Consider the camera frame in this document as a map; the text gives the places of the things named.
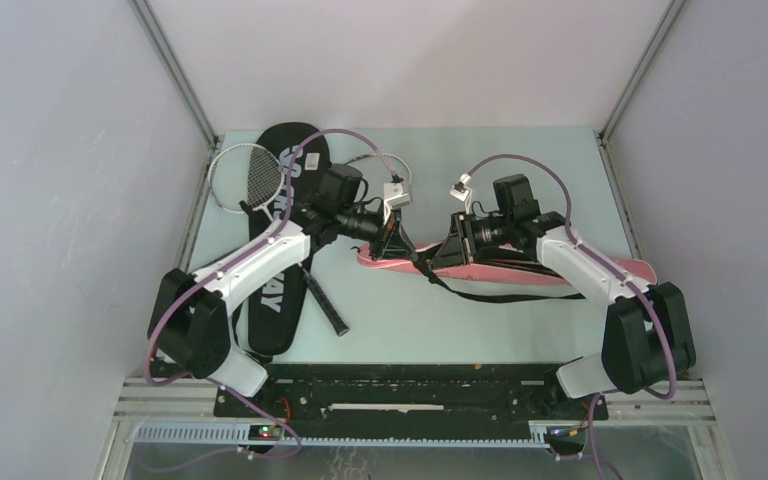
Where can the black racket bag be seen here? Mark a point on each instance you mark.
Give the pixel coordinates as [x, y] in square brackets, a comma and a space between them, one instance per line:
[274, 311]

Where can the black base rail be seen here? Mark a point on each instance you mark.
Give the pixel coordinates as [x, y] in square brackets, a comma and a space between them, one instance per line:
[418, 402]

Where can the right aluminium frame post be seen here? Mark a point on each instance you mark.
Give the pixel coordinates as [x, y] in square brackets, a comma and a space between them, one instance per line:
[646, 61]

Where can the white racket under pink bag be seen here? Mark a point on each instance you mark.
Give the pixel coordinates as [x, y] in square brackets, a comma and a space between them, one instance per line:
[389, 164]

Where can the aluminium frame post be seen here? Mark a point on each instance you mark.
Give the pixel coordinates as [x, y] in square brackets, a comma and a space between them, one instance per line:
[159, 40]
[646, 61]

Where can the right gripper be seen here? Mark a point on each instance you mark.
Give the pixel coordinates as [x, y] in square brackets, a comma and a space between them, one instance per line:
[458, 249]

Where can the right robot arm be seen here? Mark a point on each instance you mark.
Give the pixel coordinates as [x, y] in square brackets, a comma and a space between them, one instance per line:
[647, 334]

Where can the pink sport racket bag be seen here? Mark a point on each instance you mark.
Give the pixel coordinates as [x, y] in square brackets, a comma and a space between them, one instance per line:
[523, 272]

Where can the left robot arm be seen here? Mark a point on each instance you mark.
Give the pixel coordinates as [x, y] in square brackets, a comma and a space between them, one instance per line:
[191, 318]

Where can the left aluminium frame post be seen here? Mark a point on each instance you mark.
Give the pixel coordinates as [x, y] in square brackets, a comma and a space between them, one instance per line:
[159, 40]

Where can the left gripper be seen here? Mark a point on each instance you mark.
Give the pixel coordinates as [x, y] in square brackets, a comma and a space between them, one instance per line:
[392, 244]

